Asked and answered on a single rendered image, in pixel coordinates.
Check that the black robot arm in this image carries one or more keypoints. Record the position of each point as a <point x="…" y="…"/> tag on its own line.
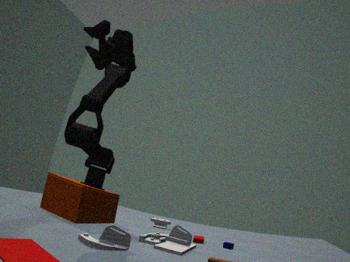
<point x="87" y="138"/>

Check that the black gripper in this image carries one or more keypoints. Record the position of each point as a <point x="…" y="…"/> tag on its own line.
<point x="106" y="48"/>

